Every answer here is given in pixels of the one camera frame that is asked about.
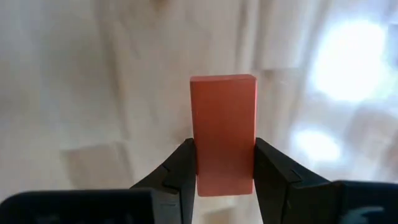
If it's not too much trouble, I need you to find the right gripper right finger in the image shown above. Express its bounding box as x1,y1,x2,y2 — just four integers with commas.
252,137,398,224

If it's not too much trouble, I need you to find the orange wooden block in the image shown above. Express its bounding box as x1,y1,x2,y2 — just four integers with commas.
189,73,258,197

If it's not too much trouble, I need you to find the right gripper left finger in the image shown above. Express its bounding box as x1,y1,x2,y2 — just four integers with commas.
0,138,198,224

